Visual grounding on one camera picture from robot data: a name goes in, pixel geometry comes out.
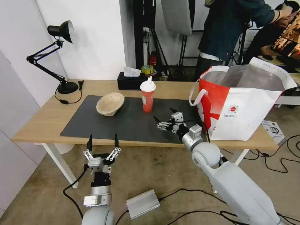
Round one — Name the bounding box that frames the white printed cardboard box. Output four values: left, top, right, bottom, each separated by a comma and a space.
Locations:
261, 120, 286, 145

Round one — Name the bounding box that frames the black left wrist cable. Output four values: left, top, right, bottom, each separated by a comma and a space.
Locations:
63, 164, 89, 221

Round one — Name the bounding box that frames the grey softbox panel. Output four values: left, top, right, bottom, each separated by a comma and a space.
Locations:
160, 0, 193, 36

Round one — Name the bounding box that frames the white tissue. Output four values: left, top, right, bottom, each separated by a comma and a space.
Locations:
123, 66, 142, 78

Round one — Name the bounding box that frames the red drink cup white lid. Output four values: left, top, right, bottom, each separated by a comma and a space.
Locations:
140, 76, 157, 114

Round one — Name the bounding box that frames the black tissue box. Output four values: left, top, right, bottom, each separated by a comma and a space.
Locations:
117, 72, 147, 90

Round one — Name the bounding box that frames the person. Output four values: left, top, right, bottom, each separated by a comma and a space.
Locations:
194, 0, 283, 82

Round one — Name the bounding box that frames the white and red takeout bag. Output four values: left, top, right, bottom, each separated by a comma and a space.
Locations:
189, 57, 298, 141

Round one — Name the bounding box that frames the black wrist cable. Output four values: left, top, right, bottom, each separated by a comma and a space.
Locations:
63, 164, 89, 221
180, 120, 211, 143

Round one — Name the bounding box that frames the black light stand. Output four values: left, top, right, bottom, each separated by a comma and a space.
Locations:
135, 25, 170, 78

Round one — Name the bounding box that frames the beige paper bowl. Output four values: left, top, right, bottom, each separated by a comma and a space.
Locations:
96, 92, 125, 117

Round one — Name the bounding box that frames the black desk lamp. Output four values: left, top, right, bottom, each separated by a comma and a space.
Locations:
26, 20, 79, 95

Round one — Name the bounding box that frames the black desk mat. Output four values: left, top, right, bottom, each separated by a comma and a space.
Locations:
60, 95, 211, 144

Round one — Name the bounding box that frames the red fire extinguisher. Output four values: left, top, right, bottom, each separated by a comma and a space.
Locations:
149, 52, 158, 67

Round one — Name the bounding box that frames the black lamp cable with switch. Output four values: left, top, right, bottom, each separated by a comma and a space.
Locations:
54, 80, 84, 105

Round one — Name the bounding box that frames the silver metal power box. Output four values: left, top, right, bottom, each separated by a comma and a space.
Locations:
125, 189, 161, 221

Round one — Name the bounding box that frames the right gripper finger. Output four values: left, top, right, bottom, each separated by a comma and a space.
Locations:
170, 108, 184, 123
153, 116, 173, 130

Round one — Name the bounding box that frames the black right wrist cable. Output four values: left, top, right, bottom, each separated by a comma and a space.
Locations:
180, 120, 211, 143

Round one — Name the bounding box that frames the white round bin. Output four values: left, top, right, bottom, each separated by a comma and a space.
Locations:
54, 143, 76, 154

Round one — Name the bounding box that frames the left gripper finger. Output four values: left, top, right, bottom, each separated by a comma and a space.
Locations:
107, 133, 121, 162
82, 134, 94, 163

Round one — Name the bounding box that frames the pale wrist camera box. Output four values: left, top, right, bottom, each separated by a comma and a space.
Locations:
88, 157, 111, 175

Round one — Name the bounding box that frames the black floor cable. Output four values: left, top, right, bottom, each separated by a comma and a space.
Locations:
254, 134, 300, 174
158, 187, 227, 205
114, 209, 244, 225

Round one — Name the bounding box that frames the white table leg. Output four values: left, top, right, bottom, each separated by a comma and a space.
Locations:
234, 149, 249, 166
42, 143, 79, 189

